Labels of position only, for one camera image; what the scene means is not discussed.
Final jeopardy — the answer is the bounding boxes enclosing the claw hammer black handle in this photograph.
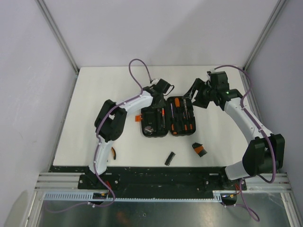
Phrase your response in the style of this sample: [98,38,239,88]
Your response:
[156,108,161,132]

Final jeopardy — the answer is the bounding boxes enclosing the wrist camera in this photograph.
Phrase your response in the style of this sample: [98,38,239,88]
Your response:
[151,78,160,84]
[206,69,216,76]

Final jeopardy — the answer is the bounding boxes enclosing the black bit holder strip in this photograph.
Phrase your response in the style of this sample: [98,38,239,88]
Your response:
[164,152,176,166]

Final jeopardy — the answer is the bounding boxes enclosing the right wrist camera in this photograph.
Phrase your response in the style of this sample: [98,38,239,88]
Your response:
[206,69,216,76]

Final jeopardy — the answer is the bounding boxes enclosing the black plastic tool case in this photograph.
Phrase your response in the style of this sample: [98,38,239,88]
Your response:
[135,96,196,138]

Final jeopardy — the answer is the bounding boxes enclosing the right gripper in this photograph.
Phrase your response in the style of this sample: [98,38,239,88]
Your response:
[182,78,217,109]

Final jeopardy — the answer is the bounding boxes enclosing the orange handled pliers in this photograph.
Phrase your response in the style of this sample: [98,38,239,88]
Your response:
[111,147,116,160]

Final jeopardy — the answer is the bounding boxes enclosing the grey slotted cable duct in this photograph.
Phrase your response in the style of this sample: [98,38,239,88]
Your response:
[44,191,222,202]

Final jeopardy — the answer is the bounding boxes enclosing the right aluminium frame post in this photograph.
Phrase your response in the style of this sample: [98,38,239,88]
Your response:
[242,0,289,70]

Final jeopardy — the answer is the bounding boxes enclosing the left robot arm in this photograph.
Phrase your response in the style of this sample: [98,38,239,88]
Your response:
[85,79,174,189]

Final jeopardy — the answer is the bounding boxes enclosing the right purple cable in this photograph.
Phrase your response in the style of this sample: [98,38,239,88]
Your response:
[214,65,277,222]

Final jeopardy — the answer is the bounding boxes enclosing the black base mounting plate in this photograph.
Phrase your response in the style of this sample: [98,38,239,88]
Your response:
[50,166,240,194]

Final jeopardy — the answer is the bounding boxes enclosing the left aluminium frame post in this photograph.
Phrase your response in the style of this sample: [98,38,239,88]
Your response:
[35,0,80,75]

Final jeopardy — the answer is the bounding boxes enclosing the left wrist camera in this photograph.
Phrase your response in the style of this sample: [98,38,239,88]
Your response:
[151,78,160,84]

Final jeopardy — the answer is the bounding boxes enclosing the small precision screwdriver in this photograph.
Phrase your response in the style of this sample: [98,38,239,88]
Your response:
[187,110,193,130]

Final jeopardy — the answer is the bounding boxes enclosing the utility knife in case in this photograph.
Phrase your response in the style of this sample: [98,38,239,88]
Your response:
[161,107,166,129]

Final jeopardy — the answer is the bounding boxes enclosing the orange handled screwdriver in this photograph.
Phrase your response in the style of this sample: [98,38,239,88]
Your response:
[174,97,180,113]

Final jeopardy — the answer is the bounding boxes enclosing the tape measure in case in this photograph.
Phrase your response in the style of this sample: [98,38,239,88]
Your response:
[143,126,154,135]

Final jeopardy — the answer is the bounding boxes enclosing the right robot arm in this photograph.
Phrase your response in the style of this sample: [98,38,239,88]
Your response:
[182,71,285,190]

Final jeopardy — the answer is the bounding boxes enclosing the aluminium frame post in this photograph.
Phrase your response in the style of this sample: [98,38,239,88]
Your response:
[35,0,80,75]
[242,0,289,70]

